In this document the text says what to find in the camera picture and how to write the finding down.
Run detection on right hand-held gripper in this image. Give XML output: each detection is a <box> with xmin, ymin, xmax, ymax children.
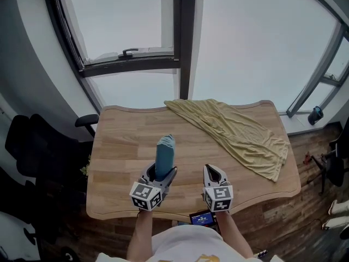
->
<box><xmin>202</xmin><ymin>164</ymin><xmax>234</xmax><ymax>213</ymax></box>

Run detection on black framed window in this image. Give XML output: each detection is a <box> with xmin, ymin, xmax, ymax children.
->
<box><xmin>42</xmin><ymin>0</ymin><xmax>349</xmax><ymax>118</ymax></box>

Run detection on black window handle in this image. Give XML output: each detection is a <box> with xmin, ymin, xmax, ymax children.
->
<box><xmin>118</xmin><ymin>48</ymin><xmax>139</xmax><ymax>59</ymax></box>

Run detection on person's left forearm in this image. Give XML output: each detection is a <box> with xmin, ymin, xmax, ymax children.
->
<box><xmin>126</xmin><ymin>210</ymin><xmax>153</xmax><ymax>262</ymax></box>

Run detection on wooden table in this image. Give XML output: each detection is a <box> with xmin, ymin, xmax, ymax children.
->
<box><xmin>86</xmin><ymin>99</ymin><xmax>302</xmax><ymax>222</ymax></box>

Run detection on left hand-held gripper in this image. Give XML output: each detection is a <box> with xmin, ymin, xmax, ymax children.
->
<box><xmin>129</xmin><ymin>161</ymin><xmax>178</xmax><ymax>211</ymax></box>

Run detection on person's white shirt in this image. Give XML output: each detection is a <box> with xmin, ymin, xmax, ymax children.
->
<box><xmin>94</xmin><ymin>224</ymin><xmax>285</xmax><ymax>262</ymax></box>

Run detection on yellow cloth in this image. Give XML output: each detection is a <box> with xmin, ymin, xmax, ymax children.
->
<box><xmin>164</xmin><ymin>98</ymin><xmax>291</xmax><ymax>183</ymax></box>

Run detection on blue umbrella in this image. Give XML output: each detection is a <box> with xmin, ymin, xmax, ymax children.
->
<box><xmin>155</xmin><ymin>134</ymin><xmax>177</xmax><ymax>182</ymax></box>

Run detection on green plant leaves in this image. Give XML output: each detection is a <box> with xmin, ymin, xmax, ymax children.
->
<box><xmin>80</xmin><ymin>154</ymin><xmax>91</xmax><ymax>176</ymax></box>

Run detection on person's right forearm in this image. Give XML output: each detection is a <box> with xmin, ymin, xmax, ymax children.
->
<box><xmin>216</xmin><ymin>211</ymin><xmax>254</xmax><ymax>259</ymax></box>

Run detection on teal and black bottle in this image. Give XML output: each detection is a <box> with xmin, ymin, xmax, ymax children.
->
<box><xmin>307</xmin><ymin>105</ymin><xmax>325</xmax><ymax>126</ymax></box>

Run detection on black office chair with armrest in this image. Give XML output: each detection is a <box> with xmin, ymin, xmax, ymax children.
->
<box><xmin>4</xmin><ymin>113</ymin><xmax>100</xmax><ymax>192</ymax></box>

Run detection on small black screen device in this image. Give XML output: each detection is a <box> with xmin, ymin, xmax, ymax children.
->
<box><xmin>189</xmin><ymin>211</ymin><xmax>218</xmax><ymax>227</ymax></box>

